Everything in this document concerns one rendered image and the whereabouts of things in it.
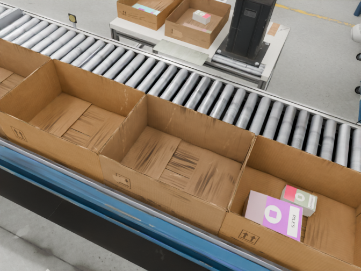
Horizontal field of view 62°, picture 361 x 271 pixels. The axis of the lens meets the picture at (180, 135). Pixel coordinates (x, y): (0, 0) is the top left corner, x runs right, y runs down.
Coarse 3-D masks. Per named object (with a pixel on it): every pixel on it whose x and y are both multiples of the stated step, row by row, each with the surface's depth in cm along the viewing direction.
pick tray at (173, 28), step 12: (192, 0) 197; (204, 0) 194; (180, 12) 190; (192, 12) 197; (216, 12) 196; (228, 12) 188; (168, 24) 173; (180, 24) 187; (192, 24) 188; (204, 24) 189; (216, 24) 190; (168, 36) 178; (180, 36) 175; (192, 36) 171; (204, 36) 168; (216, 36) 182
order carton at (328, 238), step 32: (256, 160) 103; (288, 160) 97; (320, 160) 91; (320, 192) 101; (352, 192) 95; (224, 224) 83; (256, 224) 76; (320, 224) 94; (352, 224) 95; (288, 256) 80; (320, 256) 74; (352, 256) 88
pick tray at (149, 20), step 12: (120, 0) 184; (132, 0) 195; (144, 0) 203; (156, 0) 204; (168, 0) 205; (180, 0) 195; (120, 12) 185; (132, 12) 180; (144, 12) 177; (168, 12) 186; (144, 24) 182; (156, 24) 179
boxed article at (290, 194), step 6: (288, 186) 97; (282, 192) 99; (288, 192) 96; (294, 192) 96; (300, 192) 96; (306, 192) 96; (282, 198) 95; (288, 198) 94; (294, 198) 95; (300, 198) 95; (306, 198) 95; (312, 198) 95; (294, 204) 94; (300, 204) 93; (306, 204) 94; (312, 204) 94; (306, 210) 94; (312, 210) 93
